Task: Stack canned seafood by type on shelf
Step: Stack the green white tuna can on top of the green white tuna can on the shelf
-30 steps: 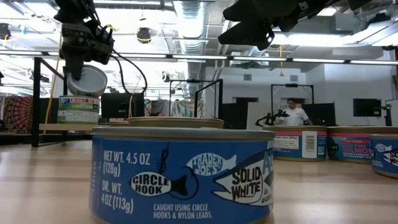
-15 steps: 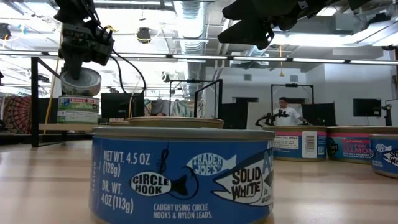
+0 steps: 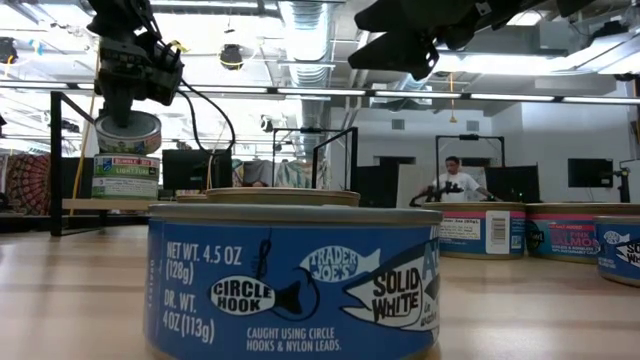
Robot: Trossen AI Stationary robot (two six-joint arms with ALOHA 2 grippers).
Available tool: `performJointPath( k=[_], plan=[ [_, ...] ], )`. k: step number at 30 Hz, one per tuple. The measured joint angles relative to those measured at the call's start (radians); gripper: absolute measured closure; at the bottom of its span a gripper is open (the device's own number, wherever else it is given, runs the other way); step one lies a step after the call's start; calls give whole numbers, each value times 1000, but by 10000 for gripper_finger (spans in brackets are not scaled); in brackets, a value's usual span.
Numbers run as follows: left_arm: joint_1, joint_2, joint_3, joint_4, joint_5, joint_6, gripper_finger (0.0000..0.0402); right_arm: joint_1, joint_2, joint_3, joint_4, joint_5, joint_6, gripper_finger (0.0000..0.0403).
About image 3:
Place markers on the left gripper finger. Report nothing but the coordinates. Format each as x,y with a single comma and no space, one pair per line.
119,107

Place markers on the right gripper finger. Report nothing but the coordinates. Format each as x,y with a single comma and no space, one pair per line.
400,17
400,55

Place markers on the green white light tuna can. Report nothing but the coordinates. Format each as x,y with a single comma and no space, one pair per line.
127,167
125,189
130,135

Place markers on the blue albacore tuna can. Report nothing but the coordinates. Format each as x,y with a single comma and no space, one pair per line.
620,255
300,300

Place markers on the black background robot arm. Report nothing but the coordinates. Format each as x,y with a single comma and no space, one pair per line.
440,191

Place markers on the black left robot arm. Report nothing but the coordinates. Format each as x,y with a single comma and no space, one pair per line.
120,17

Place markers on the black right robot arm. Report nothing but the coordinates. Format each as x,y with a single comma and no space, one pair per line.
575,6

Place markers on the light wooden shelf board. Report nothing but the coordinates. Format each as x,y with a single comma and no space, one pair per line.
80,204

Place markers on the yellow tape tag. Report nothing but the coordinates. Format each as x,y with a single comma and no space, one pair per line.
177,46

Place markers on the dark cabinet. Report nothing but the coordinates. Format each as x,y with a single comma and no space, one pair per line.
77,177

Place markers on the small hanging pendant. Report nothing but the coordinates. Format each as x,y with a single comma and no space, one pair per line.
453,119

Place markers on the black ceiling dome device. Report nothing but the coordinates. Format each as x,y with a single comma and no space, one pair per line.
231,57

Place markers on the black ceiling spotlight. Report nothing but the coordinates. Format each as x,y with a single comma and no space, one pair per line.
7,50

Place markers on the black partition panel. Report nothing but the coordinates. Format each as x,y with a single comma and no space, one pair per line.
377,187
515,182

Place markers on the person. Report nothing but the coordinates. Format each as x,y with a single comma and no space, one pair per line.
457,185

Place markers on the hanging clothes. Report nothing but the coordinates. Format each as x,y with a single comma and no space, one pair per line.
260,174

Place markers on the black tripod stand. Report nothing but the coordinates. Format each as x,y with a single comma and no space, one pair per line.
624,187

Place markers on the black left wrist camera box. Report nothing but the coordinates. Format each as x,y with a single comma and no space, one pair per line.
167,75

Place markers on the grey wall vent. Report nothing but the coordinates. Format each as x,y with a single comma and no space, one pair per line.
398,124
472,125

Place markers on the black metal shelf frame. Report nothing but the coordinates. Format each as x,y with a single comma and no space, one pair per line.
56,150

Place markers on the large silver spiral duct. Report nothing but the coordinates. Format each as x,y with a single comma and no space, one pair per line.
310,50

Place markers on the black frame rig with camera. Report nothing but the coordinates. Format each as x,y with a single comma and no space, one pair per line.
470,137

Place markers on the thin black frame rig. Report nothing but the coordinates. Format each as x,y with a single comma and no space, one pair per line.
300,130

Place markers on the small black ceiling camera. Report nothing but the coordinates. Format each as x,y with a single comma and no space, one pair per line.
266,124

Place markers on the black wall monitor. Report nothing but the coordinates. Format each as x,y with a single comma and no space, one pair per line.
590,172

